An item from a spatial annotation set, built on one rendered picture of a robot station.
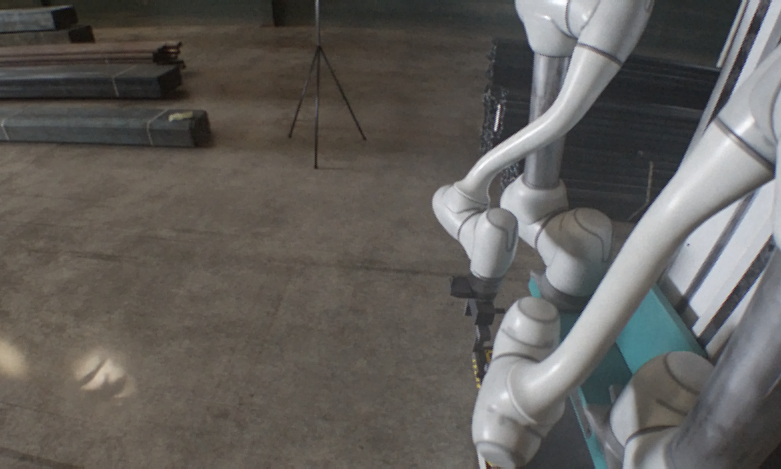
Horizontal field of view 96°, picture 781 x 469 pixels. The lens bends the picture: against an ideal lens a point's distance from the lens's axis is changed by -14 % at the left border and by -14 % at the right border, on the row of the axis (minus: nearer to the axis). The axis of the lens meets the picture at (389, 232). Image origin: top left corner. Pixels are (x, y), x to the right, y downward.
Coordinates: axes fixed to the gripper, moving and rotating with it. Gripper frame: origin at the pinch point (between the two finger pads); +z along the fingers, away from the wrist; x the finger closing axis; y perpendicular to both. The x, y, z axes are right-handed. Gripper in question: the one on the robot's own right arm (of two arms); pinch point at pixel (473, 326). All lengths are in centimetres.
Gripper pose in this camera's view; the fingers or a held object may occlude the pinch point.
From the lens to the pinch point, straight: 118.8
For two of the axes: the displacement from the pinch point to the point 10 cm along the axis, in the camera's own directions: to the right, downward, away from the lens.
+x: -0.1, -6.0, 8.0
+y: 10.0, 0.2, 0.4
